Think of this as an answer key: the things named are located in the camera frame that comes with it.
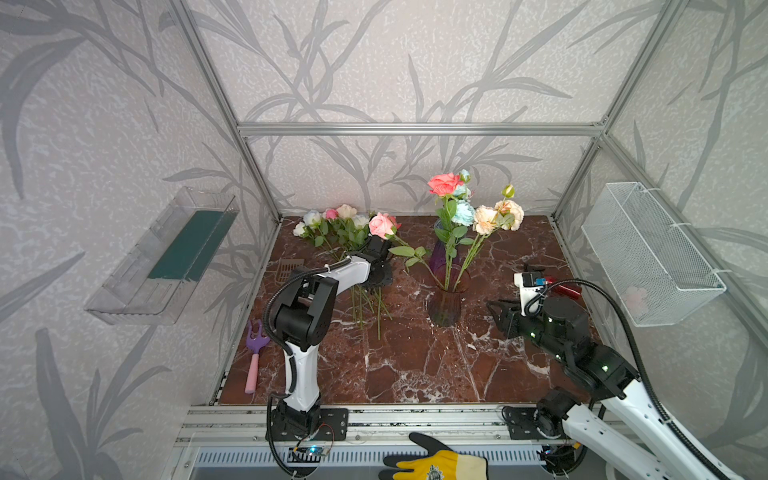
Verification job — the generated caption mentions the yellow black work glove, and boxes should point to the yellow black work glove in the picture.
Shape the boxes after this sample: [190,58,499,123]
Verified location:
[378,432,488,480]

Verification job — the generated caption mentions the red handled pruning shears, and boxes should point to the red handled pruning shears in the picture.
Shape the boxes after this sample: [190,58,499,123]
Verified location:
[545,277,582,301]

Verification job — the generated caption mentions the red pink artificial rose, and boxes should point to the red pink artificial rose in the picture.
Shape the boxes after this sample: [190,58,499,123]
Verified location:
[428,171,474,291]

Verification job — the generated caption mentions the white artificial rose bunch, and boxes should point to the white artificial rose bunch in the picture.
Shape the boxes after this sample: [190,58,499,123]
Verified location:
[293,204,387,338]

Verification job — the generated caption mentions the peach cream artificial flower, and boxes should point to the peach cream artificial flower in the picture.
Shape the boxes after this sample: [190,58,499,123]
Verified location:
[453,184,525,291]

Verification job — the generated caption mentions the dark red glass vase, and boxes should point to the dark red glass vase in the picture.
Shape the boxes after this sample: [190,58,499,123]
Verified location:
[427,264,471,328]

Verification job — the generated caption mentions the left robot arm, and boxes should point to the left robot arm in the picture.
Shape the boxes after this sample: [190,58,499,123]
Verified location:
[262,237,392,430]

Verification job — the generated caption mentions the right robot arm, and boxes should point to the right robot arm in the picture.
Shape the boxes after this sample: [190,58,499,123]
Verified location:
[486,297,738,479]

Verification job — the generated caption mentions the brown garden hand rake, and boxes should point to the brown garden hand rake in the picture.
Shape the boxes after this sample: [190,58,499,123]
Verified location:
[275,258,305,286]

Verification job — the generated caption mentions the white wire mesh basket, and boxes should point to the white wire mesh basket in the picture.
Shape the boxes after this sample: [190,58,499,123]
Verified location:
[582,182,727,327]

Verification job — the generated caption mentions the purple glass vase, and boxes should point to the purple glass vase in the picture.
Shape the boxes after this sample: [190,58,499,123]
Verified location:
[428,238,447,274]

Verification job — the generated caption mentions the green circuit board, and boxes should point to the green circuit board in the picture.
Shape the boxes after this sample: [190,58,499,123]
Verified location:
[288,444,332,463]

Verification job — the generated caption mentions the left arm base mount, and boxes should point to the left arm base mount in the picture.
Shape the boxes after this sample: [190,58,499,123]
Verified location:
[268,405,349,442]

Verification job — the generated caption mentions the clear plastic wall shelf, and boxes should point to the clear plastic wall shelf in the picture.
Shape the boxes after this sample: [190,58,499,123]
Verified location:
[85,187,240,326]

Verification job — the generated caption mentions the purple pink garden fork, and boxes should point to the purple pink garden fork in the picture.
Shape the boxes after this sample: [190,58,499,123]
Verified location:
[244,320,271,394]

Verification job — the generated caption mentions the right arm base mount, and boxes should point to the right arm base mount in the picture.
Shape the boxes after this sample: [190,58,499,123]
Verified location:
[501,405,546,440]

